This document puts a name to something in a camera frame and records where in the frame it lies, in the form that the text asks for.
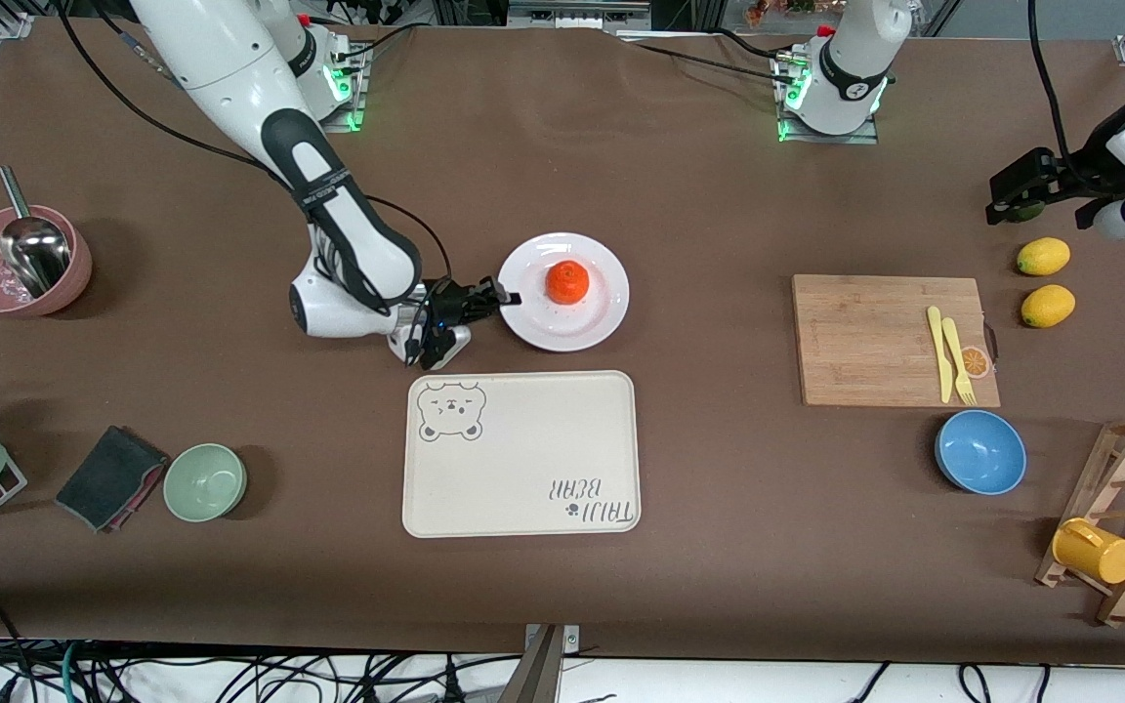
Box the orange mandarin fruit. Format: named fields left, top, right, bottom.
left=545, top=261, right=591, bottom=306

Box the white round plate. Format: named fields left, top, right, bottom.
left=498, top=232, right=631, bottom=353

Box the yellow lemon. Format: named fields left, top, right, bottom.
left=1021, top=284, right=1077, bottom=329
left=1017, top=237, right=1072, bottom=277

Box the yellow plastic fork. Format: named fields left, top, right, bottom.
left=941, top=317, right=978, bottom=406

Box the yellow plastic knife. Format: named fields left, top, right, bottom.
left=927, top=306, right=955, bottom=404

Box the cream bear print tray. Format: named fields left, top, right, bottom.
left=402, top=370, right=642, bottom=539

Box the wooden cutting board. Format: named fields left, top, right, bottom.
left=792, top=274, right=1002, bottom=408

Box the blue bowl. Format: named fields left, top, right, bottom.
left=935, top=409, right=1028, bottom=496

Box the wooden peg mug rack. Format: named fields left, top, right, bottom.
left=1034, top=413, right=1125, bottom=628

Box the grey metal background box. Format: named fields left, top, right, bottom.
left=508, top=0, right=652, bottom=31

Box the pale green bowl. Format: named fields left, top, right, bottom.
left=163, top=443, right=248, bottom=523

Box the yellow mug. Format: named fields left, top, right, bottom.
left=1052, top=517, right=1125, bottom=586

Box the dark grey folded cloth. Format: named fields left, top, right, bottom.
left=55, top=425, right=171, bottom=535

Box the shiny metal scoop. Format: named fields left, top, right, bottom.
left=0, top=165, right=72, bottom=299

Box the black base cable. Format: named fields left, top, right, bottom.
left=621, top=39, right=794, bottom=87
left=328, top=21, right=419, bottom=74

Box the grey metal table bracket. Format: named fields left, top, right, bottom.
left=523, top=624, right=582, bottom=653

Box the dark angled mount bar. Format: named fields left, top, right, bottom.
left=496, top=625, right=563, bottom=703

